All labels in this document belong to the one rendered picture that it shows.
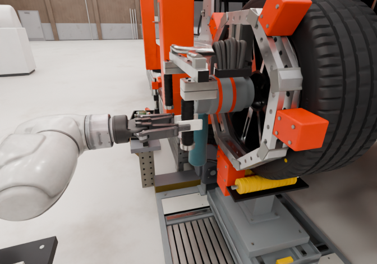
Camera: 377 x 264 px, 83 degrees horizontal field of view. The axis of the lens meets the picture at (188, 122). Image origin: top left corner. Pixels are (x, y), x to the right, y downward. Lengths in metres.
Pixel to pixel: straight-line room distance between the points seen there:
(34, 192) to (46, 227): 1.22
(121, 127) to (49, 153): 0.18
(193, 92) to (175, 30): 0.64
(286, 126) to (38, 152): 0.51
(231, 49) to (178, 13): 0.62
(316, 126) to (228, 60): 0.25
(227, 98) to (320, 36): 0.30
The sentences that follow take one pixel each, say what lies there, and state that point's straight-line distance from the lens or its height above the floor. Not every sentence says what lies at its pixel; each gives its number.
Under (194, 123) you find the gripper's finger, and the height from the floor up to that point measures 0.83.
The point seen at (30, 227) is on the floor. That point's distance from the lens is 1.67.
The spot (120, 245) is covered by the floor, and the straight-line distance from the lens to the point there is 1.37.
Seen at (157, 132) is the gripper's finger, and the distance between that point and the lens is 0.53.
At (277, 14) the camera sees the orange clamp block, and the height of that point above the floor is 1.10.
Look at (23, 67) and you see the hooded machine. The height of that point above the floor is 0.19.
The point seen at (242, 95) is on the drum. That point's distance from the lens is 0.75.
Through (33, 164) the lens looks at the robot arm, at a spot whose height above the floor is 0.88.
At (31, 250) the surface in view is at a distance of 1.12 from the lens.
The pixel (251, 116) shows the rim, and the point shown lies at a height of 0.74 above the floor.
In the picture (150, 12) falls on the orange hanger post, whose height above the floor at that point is 1.24.
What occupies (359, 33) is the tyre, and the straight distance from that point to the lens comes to 0.71.
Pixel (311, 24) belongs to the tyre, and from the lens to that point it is 0.63.
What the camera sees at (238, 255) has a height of 0.17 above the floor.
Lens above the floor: 1.08
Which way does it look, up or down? 24 degrees down
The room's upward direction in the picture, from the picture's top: straight up
